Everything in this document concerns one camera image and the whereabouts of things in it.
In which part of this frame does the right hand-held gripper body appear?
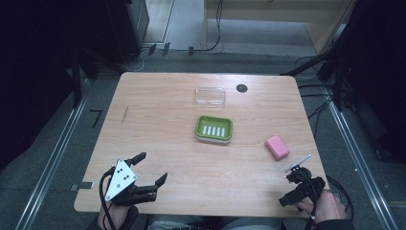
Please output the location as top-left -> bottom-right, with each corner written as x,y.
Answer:
283,153 -> 327,205

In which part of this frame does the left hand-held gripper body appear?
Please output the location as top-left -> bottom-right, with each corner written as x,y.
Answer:
104,158 -> 159,207

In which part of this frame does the pink soap bar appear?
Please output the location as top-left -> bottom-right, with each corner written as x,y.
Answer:
264,134 -> 291,162

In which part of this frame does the green soap dish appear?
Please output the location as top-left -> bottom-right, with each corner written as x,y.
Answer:
194,115 -> 234,145

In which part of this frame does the clear plastic lid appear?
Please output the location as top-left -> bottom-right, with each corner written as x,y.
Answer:
192,86 -> 227,108

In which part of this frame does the person's right hand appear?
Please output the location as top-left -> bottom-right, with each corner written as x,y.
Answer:
295,189 -> 348,223

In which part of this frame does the person's left hand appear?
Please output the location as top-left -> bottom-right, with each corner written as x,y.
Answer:
96,201 -> 132,230

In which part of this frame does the black metal stand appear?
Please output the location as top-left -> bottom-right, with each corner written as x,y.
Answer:
65,47 -> 128,109

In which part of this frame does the black cabinet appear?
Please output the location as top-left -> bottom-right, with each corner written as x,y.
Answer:
104,0 -> 150,64

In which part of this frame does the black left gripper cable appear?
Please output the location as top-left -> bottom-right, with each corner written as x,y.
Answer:
98,166 -> 118,230

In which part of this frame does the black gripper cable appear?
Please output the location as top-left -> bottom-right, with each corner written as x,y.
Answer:
98,166 -> 118,230
303,174 -> 354,230

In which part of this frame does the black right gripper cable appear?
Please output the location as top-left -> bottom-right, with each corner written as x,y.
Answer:
303,174 -> 354,230

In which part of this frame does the grey metal floor rail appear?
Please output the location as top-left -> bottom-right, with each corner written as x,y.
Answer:
325,92 -> 400,230
13,80 -> 92,230

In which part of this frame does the white floor cable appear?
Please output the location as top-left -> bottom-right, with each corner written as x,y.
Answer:
123,46 -> 151,73

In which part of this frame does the black hanging cable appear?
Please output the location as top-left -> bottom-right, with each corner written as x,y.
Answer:
192,0 -> 224,53

